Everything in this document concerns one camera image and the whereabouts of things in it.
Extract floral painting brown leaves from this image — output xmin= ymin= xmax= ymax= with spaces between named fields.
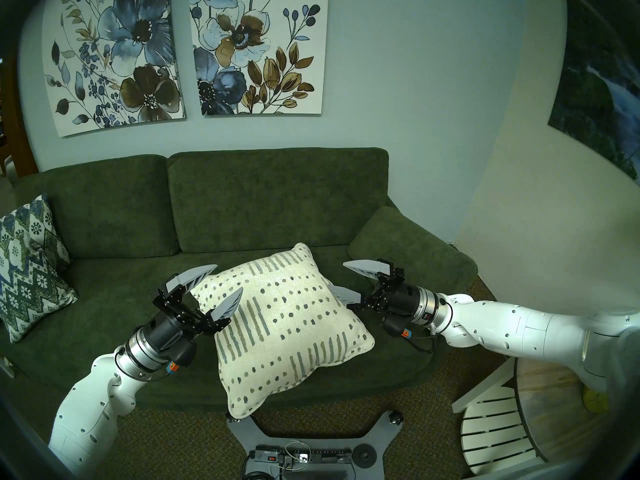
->
xmin=189 ymin=0 xmax=330 ymax=117

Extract round wooden table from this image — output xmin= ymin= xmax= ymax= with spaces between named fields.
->
xmin=514 ymin=356 xmax=611 ymax=462

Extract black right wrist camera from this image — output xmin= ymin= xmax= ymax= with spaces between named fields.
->
xmin=382 ymin=316 xmax=416 ymax=341

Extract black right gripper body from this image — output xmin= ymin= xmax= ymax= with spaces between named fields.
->
xmin=357 ymin=259 xmax=427 ymax=322

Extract green fabric sofa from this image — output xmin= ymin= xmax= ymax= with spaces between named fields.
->
xmin=0 ymin=147 xmax=479 ymax=410

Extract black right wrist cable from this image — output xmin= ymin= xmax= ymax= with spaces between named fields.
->
xmin=407 ymin=326 xmax=453 ymax=356

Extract yellow-green ceramic lamp base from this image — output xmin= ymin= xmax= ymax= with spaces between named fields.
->
xmin=582 ymin=386 xmax=608 ymax=415

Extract green sofa back cushion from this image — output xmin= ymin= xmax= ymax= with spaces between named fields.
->
xmin=167 ymin=147 xmax=391 ymax=255
xmin=15 ymin=154 xmax=181 ymax=260

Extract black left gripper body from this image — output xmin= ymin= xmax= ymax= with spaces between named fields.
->
xmin=139 ymin=283 xmax=232 ymax=367

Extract thin white cable loop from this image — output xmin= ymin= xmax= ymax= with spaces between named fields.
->
xmin=282 ymin=440 xmax=315 ymax=471

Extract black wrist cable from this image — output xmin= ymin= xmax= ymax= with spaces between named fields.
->
xmin=114 ymin=348 xmax=168 ymax=383
xmin=407 ymin=326 xmax=453 ymax=356

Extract cream dotted striped cushion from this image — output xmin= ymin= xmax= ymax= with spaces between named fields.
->
xmin=191 ymin=242 xmax=376 ymax=419

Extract blue zigzag patterned cushion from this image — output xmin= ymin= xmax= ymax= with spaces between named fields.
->
xmin=0 ymin=193 xmax=80 ymax=344

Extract waterfall landscape painting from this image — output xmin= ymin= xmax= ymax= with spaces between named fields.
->
xmin=547 ymin=0 xmax=640 ymax=185

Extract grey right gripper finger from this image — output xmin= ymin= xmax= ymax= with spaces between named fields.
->
xmin=342 ymin=259 xmax=392 ymax=281
xmin=329 ymin=285 xmax=362 ymax=309

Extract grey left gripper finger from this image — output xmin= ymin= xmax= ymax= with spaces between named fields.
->
xmin=167 ymin=264 xmax=219 ymax=297
xmin=206 ymin=287 xmax=245 ymax=327

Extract white slatted chair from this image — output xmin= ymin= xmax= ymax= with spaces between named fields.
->
xmin=452 ymin=356 xmax=546 ymax=477

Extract black round base dial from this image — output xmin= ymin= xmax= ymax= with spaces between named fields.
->
xmin=352 ymin=445 xmax=378 ymax=469

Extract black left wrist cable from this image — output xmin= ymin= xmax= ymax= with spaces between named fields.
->
xmin=114 ymin=348 xmax=168 ymax=383

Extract green sofa armrest cushion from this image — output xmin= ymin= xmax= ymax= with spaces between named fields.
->
xmin=348 ymin=205 xmax=479 ymax=330

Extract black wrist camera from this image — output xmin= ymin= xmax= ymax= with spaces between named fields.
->
xmin=382 ymin=316 xmax=416 ymax=341
xmin=166 ymin=334 xmax=199 ymax=372

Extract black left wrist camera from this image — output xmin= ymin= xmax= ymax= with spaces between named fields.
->
xmin=166 ymin=334 xmax=199 ymax=372

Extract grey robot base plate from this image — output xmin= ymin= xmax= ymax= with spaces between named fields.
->
xmin=226 ymin=410 xmax=405 ymax=480

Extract black electronics strip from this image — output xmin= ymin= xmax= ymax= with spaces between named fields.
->
xmin=254 ymin=446 xmax=351 ymax=467

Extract floral painting large blue flower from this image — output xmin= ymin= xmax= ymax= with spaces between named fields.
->
xmin=42 ymin=0 xmax=187 ymax=138

